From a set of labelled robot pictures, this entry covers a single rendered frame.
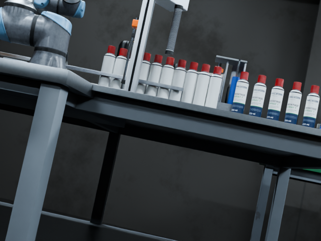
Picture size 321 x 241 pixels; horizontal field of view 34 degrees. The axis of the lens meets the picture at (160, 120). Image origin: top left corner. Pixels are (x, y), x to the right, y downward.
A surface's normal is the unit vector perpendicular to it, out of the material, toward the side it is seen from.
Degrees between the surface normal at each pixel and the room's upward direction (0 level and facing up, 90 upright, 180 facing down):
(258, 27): 90
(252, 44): 90
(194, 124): 90
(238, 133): 90
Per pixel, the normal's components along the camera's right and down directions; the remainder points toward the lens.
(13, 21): 0.07, -0.05
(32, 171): -0.18, -0.11
